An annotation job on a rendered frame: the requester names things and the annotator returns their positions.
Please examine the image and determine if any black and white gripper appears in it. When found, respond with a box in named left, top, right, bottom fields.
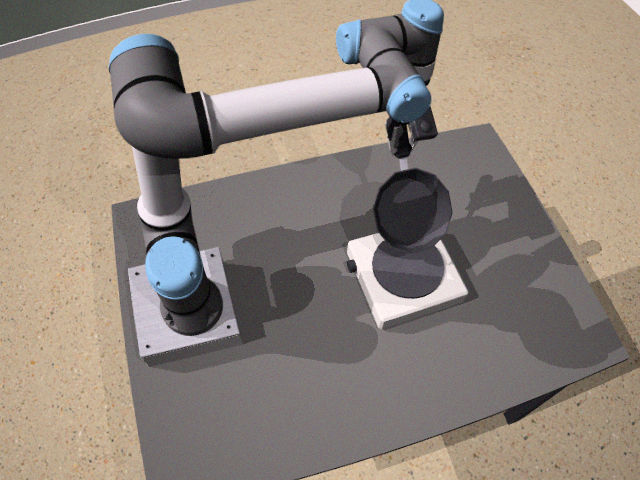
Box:
left=385, top=116, right=419, bottom=156

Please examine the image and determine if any black frying pan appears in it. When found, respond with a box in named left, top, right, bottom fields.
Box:
left=373, top=124, right=453, bottom=254

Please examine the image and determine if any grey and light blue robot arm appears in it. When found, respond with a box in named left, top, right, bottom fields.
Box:
left=109, top=0, right=444, bottom=336

